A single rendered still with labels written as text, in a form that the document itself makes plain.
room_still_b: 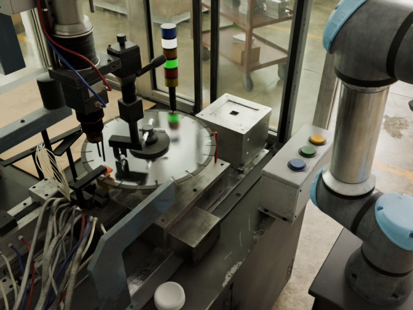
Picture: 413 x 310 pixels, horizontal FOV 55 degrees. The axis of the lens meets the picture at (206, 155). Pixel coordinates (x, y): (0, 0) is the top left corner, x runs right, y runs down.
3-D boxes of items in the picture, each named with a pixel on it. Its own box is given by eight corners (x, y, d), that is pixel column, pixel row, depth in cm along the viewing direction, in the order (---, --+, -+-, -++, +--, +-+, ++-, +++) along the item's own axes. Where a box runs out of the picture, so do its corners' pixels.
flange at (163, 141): (179, 144, 105) (178, 136, 103) (144, 162, 99) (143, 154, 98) (153, 127, 112) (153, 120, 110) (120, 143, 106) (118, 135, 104)
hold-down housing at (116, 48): (135, 111, 95) (125, 28, 82) (148, 119, 92) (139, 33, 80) (116, 120, 92) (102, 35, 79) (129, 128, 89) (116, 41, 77)
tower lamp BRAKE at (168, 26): (168, 32, 121) (167, 22, 119) (179, 35, 119) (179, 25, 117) (158, 36, 118) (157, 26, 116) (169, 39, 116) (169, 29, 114)
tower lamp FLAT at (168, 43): (168, 42, 123) (168, 32, 121) (179, 45, 121) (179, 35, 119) (158, 47, 120) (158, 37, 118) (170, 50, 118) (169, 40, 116)
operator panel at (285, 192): (298, 160, 132) (305, 122, 123) (329, 172, 127) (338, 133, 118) (257, 209, 114) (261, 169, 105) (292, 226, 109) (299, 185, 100)
